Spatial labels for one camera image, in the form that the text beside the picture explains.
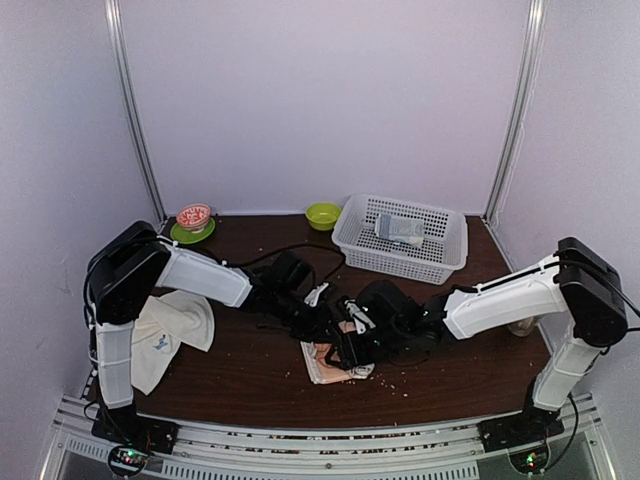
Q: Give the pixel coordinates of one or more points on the beige paper cup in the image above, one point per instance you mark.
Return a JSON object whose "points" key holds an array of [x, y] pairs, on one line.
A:
{"points": [[524, 327]]}

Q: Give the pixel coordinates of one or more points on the green plate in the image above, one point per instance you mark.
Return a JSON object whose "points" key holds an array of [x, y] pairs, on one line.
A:
{"points": [[185, 237]]}

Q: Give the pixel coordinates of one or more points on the aluminium frame post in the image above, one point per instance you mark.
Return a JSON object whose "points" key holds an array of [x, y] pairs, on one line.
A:
{"points": [[118, 44], [524, 89]]}

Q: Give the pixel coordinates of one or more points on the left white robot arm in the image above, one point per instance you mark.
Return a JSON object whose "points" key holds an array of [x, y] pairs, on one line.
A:
{"points": [[122, 276]]}

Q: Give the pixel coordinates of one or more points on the white plastic perforated basket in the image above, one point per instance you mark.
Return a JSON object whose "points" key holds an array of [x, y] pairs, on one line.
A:
{"points": [[443, 251]]}

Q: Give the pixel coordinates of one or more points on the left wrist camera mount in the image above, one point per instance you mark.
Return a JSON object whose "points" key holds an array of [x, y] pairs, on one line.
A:
{"points": [[314, 297]]}

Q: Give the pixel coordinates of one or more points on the red patterned bowl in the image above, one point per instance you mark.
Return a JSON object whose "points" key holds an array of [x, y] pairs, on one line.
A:
{"points": [[194, 218]]}

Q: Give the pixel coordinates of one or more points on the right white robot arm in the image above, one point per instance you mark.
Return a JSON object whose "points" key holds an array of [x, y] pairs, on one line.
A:
{"points": [[573, 280]]}

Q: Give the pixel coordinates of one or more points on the white towel blue print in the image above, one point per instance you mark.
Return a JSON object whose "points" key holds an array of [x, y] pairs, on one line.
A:
{"points": [[164, 324]]}

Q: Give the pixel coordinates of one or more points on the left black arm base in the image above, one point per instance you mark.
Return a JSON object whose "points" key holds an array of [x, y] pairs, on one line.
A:
{"points": [[125, 426]]}

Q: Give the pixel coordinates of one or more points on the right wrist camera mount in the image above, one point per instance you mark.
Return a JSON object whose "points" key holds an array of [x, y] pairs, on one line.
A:
{"points": [[359, 318]]}

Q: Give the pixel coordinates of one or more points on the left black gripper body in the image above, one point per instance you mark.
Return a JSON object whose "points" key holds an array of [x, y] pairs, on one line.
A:
{"points": [[304, 324]]}

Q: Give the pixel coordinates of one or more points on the front aluminium rail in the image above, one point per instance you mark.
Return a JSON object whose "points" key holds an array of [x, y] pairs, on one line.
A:
{"points": [[442, 450]]}

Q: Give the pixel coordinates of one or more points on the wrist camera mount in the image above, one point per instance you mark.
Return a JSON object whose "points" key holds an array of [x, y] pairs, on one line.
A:
{"points": [[359, 318], [314, 297]]}

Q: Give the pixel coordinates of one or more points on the right aluminium frame post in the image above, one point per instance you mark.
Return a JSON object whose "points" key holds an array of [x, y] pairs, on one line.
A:
{"points": [[524, 89]]}

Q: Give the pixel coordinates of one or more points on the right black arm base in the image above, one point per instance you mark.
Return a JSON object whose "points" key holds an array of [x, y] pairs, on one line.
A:
{"points": [[528, 426]]}

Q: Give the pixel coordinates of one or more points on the left aluminium frame post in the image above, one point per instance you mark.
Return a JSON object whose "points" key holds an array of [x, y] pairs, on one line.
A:
{"points": [[118, 44]]}

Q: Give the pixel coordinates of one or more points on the orange bunny pattern towel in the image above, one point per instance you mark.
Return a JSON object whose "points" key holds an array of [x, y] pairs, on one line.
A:
{"points": [[322, 373]]}

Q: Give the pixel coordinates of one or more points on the small green bowl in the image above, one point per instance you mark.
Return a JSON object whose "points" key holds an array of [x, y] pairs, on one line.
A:
{"points": [[323, 216]]}

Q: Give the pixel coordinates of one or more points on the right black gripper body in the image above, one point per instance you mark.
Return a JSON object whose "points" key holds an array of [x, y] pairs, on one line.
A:
{"points": [[391, 341]]}

